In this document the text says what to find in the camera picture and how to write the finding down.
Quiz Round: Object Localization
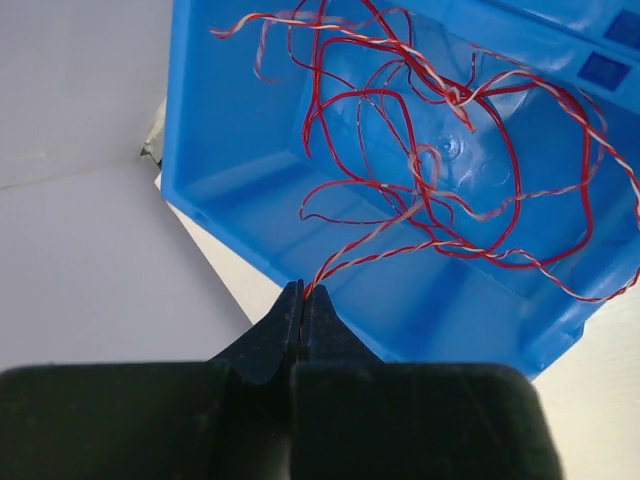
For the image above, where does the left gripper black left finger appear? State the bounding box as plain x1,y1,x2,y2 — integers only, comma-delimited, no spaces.
1,282,303,479

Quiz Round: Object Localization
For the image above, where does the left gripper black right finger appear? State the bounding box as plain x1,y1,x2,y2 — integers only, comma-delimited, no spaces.
290,287,563,479

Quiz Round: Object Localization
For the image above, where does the red white striped wire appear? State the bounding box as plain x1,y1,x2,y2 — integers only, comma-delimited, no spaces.
209,0,640,303

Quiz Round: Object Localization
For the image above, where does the blue plastic divided bin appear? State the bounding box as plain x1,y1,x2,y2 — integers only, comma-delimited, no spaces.
162,1,639,376

